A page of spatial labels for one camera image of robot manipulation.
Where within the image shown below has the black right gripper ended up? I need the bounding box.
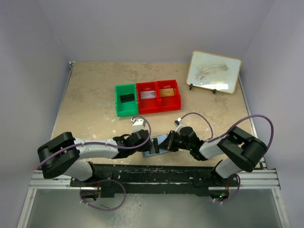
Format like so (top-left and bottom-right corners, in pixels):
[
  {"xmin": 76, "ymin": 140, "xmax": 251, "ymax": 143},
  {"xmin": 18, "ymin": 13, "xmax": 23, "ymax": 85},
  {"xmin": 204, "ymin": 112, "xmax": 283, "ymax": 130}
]
[{"xmin": 157, "ymin": 131, "xmax": 191, "ymax": 152}]

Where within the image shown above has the black VIP credit card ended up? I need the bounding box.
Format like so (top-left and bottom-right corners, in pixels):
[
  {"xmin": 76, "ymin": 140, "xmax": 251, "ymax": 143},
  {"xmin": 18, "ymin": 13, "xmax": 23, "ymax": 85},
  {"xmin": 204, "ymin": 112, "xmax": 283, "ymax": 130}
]
[{"xmin": 149, "ymin": 138, "xmax": 160, "ymax": 155}]

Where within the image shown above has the grey leather card holder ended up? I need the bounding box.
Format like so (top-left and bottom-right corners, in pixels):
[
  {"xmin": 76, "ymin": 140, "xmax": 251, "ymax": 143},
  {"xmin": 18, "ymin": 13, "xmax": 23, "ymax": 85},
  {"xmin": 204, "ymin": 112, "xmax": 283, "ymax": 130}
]
[{"xmin": 142, "ymin": 134, "xmax": 169, "ymax": 158}]

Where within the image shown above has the green bin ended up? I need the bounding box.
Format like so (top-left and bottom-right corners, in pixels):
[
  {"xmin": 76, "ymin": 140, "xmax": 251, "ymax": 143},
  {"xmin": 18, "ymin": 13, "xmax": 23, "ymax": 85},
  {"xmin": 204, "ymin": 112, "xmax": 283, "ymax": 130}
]
[{"xmin": 115, "ymin": 84, "xmax": 139, "ymax": 117}]

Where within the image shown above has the red bin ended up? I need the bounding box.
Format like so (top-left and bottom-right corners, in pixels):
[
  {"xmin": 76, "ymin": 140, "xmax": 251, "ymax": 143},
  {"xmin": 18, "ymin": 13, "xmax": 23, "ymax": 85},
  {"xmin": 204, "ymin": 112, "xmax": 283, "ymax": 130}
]
[
  {"xmin": 156, "ymin": 79, "xmax": 181, "ymax": 112},
  {"xmin": 136, "ymin": 82, "xmax": 160, "ymax": 114}
]

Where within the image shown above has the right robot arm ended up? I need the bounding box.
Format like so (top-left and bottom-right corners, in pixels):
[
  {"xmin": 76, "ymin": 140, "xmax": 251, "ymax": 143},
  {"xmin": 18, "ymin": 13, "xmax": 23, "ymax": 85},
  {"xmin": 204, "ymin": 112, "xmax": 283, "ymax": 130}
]
[{"xmin": 163, "ymin": 127, "xmax": 267, "ymax": 186}]

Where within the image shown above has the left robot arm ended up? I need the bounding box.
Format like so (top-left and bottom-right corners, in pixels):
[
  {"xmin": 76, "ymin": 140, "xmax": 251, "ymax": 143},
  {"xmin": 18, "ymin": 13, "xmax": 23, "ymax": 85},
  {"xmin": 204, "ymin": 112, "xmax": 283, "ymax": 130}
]
[{"xmin": 37, "ymin": 130, "xmax": 151, "ymax": 186}]

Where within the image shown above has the black card in bin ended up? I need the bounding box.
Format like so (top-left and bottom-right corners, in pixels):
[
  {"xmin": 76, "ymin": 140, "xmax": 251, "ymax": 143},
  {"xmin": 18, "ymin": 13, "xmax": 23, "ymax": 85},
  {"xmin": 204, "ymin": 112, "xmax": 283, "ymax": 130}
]
[{"xmin": 120, "ymin": 93, "xmax": 135, "ymax": 103}]

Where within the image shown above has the silver card in bin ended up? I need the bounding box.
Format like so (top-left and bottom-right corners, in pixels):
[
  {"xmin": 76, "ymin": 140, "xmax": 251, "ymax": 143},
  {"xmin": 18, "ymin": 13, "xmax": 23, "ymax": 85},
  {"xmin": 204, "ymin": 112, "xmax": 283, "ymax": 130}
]
[{"xmin": 140, "ymin": 90, "xmax": 156, "ymax": 99}]

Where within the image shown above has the gold card in bin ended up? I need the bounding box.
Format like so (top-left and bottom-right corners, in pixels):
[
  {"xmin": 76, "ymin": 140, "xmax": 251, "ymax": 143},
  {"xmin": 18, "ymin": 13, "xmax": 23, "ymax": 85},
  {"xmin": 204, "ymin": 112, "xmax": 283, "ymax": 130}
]
[{"xmin": 160, "ymin": 88, "xmax": 175, "ymax": 97}]

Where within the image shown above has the black whiteboard stand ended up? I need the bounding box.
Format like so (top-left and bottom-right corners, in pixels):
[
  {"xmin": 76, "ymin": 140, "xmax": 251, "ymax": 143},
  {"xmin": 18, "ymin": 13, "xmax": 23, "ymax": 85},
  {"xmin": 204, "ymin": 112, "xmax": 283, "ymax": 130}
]
[{"xmin": 189, "ymin": 84, "xmax": 217, "ymax": 94}]

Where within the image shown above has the yellow framed whiteboard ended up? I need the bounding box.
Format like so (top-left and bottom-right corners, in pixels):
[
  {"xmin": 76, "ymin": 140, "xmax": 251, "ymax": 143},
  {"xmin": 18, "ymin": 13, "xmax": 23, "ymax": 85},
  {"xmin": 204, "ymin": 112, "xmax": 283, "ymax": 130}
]
[{"xmin": 186, "ymin": 50, "xmax": 242, "ymax": 94}]

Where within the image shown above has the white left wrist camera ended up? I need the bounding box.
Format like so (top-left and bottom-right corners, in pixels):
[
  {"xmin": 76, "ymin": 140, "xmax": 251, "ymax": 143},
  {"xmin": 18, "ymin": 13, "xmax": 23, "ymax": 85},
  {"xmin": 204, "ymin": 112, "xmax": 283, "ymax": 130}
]
[{"xmin": 131, "ymin": 116, "xmax": 146, "ymax": 132}]

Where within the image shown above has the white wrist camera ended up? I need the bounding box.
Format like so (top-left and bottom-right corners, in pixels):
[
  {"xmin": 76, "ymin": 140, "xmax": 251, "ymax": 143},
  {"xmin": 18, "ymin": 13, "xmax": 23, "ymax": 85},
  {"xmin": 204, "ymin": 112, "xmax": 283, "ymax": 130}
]
[
  {"xmin": 131, "ymin": 116, "xmax": 146, "ymax": 132},
  {"xmin": 174, "ymin": 118, "xmax": 184, "ymax": 132}
]

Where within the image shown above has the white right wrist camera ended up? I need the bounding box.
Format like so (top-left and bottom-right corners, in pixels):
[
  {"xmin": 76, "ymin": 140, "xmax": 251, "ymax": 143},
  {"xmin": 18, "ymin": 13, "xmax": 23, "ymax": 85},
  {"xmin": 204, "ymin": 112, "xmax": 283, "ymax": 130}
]
[{"xmin": 174, "ymin": 118, "xmax": 184, "ymax": 132}]

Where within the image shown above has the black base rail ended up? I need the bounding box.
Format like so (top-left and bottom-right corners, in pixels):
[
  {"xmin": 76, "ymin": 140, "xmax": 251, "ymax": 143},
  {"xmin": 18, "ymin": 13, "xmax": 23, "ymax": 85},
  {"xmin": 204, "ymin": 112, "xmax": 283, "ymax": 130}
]
[{"xmin": 71, "ymin": 164, "xmax": 240, "ymax": 198}]

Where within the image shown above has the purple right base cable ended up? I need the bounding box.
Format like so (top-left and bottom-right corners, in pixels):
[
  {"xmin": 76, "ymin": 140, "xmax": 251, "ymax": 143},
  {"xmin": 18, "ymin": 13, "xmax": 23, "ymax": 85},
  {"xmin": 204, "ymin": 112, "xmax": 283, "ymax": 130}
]
[{"xmin": 212, "ymin": 174, "xmax": 241, "ymax": 205}]

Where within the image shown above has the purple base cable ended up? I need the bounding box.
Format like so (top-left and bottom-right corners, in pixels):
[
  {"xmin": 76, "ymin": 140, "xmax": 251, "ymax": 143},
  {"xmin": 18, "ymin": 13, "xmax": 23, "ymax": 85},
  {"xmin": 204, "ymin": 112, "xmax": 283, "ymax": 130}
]
[
  {"xmin": 212, "ymin": 174, "xmax": 241, "ymax": 205},
  {"xmin": 79, "ymin": 178, "xmax": 127, "ymax": 211}
]

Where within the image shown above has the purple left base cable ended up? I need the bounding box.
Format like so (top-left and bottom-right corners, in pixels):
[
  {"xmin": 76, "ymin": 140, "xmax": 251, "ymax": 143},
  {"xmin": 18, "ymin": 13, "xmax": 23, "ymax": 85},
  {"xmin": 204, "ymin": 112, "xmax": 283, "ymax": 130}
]
[{"xmin": 79, "ymin": 178, "xmax": 127, "ymax": 211}]

